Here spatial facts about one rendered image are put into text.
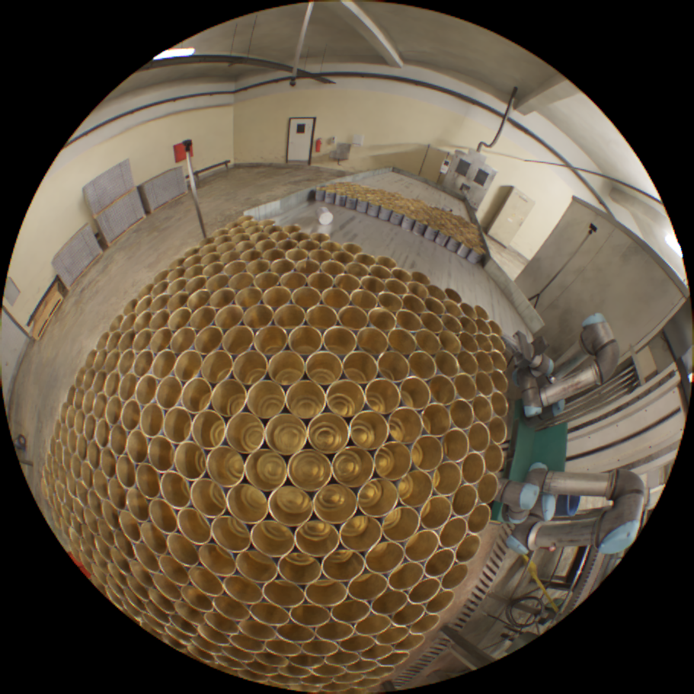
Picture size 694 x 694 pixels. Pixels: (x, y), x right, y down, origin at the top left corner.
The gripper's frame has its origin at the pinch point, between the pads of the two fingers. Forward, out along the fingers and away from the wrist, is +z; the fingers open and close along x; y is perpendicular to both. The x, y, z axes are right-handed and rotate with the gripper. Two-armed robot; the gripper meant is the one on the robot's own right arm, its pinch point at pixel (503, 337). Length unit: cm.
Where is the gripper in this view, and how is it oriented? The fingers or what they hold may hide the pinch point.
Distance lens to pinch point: 76.9
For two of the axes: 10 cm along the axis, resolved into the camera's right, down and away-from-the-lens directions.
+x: 3.4, -7.6, 5.5
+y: -1.7, 5.2, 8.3
